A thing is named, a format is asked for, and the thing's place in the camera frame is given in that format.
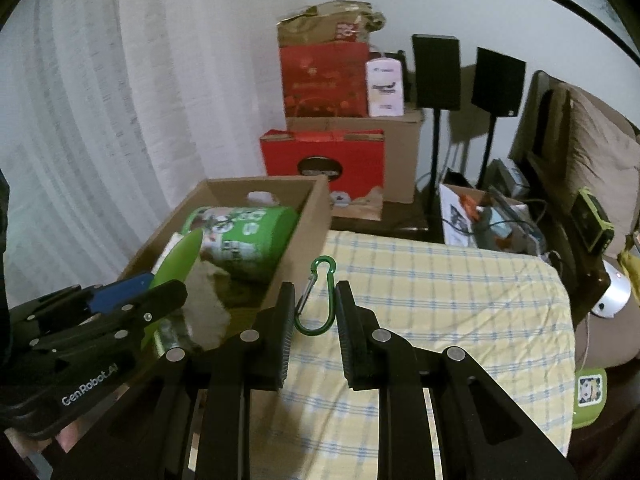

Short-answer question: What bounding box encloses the white leaf-print pouch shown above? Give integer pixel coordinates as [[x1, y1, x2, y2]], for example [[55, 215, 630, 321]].
[[172, 260, 233, 353]]

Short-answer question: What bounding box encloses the brown sofa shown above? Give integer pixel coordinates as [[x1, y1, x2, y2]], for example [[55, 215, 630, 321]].
[[507, 70, 640, 371]]

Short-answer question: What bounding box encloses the yellow checked tablecloth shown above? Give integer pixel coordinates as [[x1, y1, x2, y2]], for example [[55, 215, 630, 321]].
[[247, 230, 577, 480]]

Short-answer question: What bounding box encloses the large brown cardboard box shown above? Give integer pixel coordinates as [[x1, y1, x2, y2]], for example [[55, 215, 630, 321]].
[[285, 109, 425, 204]]

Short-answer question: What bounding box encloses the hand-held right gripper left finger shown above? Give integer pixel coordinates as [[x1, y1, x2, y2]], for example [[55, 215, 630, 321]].
[[52, 281, 297, 480]]

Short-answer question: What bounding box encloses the tan snack bag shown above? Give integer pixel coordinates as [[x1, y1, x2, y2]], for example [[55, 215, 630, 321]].
[[330, 185, 386, 221]]

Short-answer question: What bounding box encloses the green lunch box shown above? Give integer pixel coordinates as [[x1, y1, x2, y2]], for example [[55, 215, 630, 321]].
[[571, 366, 608, 430]]

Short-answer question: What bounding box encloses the grey electronic device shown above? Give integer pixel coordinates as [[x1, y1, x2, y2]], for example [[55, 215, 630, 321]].
[[487, 159, 531, 196]]

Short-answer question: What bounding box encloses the white curtain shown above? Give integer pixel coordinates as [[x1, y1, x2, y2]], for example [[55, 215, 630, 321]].
[[0, 0, 286, 311]]

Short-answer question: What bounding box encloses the brown cardboard tray box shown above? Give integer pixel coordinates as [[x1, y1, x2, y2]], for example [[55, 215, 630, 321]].
[[117, 175, 332, 356]]

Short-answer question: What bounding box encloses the crumpled brown paper bag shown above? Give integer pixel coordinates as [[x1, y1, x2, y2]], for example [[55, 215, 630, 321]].
[[276, 1, 387, 48]]

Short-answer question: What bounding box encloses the green and black device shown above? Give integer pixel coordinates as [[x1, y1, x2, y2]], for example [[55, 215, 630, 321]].
[[570, 186, 613, 258]]

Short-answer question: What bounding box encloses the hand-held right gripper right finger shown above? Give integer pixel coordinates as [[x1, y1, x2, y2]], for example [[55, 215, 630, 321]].
[[335, 281, 576, 480]]

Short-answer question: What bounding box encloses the yellow bag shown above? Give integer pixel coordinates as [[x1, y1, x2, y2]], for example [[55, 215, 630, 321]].
[[617, 230, 640, 301]]

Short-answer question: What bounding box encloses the red gift box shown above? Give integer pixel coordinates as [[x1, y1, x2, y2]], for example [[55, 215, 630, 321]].
[[259, 129, 387, 196]]

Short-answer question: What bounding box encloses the white rounded device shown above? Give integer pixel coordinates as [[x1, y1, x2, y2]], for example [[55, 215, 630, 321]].
[[590, 259, 632, 320]]

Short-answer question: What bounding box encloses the beige pillow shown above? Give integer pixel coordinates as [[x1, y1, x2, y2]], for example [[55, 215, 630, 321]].
[[557, 82, 640, 246]]

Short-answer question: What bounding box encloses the open box with papers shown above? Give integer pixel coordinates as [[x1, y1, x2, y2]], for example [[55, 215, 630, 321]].
[[439, 183, 531, 253]]

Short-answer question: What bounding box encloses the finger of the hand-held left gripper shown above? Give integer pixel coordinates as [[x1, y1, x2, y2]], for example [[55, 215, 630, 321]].
[[12, 272, 155, 331], [90, 280, 188, 346]]

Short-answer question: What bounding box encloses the black speaker stand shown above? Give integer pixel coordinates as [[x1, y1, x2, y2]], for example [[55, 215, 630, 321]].
[[427, 109, 442, 221], [475, 115, 498, 191]]

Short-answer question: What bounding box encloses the green carabiner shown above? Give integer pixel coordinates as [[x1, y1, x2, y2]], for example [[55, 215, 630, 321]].
[[293, 256, 337, 336]]

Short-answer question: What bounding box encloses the white and pink carton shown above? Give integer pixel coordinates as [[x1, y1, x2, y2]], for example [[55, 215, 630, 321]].
[[365, 57, 406, 117]]

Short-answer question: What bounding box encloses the black speaker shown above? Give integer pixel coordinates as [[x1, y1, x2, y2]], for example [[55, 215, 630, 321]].
[[411, 34, 462, 111], [472, 46, 527, 118]]

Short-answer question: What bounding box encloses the dark wooden coffee table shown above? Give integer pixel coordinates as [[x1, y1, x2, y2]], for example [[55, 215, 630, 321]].
[[570, 360, 640, 461]]

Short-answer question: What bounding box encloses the green snack canister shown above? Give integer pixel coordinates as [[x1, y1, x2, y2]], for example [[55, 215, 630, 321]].
[[181, 205, 301, 283]]

